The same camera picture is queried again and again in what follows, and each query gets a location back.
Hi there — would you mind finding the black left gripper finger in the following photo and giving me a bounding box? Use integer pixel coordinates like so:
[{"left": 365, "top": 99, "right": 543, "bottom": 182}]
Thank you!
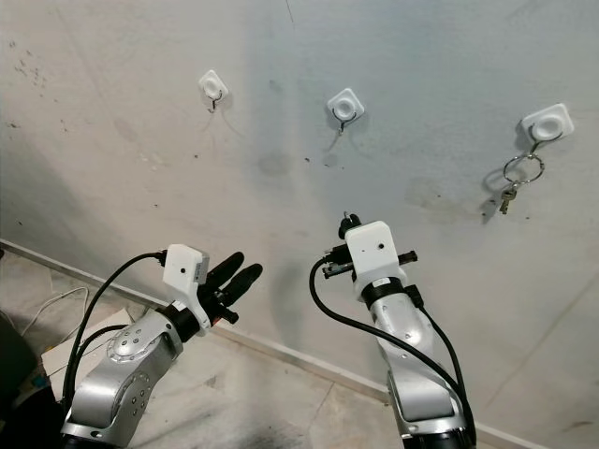
[
  {"left": 208, "top": 251, "right": 242, "bottom": 293},
  {"left": 222, "top": 263, "right": 264, "bottom": 308}
]

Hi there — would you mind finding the thin white floor cable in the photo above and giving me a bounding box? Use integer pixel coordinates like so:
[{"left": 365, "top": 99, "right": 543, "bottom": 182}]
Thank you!
[{"left": 37, "top": 284, "right": 92, "bottom": 321}]

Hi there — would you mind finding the white wall hook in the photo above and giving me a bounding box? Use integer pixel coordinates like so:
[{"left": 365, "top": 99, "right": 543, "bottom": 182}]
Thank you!
[
  {"left": 197, "top": 69, "right": 230, "bottom": 113},
  {"left": 520, "top": 102, "right": 576, "bottom": 152},
  {"left": 327, "top": 88, "right": 368, "bottom": 134}
]

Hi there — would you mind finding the metal key ring with keys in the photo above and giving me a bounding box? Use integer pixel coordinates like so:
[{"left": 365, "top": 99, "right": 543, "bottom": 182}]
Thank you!
[{"left": 490, "top": 150, "right": 547, "bottom": 217}]

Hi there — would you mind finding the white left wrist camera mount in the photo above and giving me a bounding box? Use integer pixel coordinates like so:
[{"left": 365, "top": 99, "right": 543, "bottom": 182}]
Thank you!
[{"left": 163, "top": 243, "right": 212, "bottom": 325}]

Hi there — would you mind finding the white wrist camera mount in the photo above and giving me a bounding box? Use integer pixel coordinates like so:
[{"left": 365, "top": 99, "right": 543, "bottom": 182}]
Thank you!
[
  {"left": 163, "top": 243, "right": 212, "bottom": 325},
  {"left": 343, "top": 221, "right": 405, "bottom": 293}
]

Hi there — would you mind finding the black bag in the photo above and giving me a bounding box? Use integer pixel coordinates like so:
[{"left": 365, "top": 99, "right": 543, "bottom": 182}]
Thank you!
[{"left": 0, "top": 316, "right": 78, "bottom": 449}]

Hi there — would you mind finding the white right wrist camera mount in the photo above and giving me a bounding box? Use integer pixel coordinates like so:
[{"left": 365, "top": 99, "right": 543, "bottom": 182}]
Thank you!
[{"left": 343, "top": 221, "right": 405, "bottom": 293}]

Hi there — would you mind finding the short black left arm cable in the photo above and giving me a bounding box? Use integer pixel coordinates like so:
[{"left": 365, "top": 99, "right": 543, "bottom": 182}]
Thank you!
[{"left": 67, "top": 324, "right": 132, "bottom": 413}]

